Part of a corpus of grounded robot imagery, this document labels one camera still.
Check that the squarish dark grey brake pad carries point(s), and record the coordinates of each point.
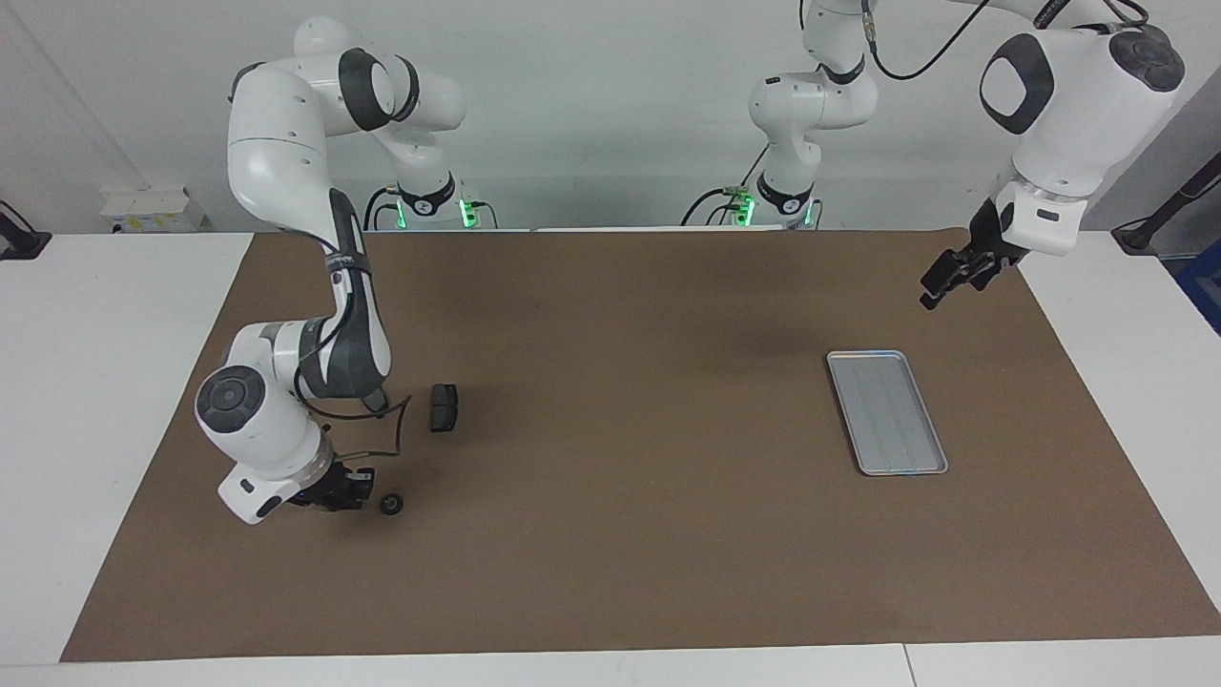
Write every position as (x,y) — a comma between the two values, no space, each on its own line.
(444,408)

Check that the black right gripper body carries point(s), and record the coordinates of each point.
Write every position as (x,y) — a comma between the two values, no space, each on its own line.
(324,491)

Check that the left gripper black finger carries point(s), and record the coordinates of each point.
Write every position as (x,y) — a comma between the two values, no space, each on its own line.
(983,277)
(946,275)

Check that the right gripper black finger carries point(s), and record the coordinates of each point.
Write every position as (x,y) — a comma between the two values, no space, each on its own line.
(358,500)
(361,475)

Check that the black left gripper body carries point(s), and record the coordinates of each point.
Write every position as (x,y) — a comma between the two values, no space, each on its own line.
(984,243)

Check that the black clamp stand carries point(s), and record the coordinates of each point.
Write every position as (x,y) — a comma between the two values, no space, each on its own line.
(21,243)

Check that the brown table mat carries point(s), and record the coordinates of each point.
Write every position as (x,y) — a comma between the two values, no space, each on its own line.
(610,534)

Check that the silver metal tray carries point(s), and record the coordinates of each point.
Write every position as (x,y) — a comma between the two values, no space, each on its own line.
(897,420)

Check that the black bearing gear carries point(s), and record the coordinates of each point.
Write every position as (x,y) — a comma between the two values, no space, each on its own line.
(391,505)

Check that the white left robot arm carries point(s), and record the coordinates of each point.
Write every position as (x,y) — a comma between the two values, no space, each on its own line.
(1068,105)

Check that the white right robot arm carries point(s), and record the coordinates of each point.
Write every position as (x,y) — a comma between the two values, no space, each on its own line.
(267,429)

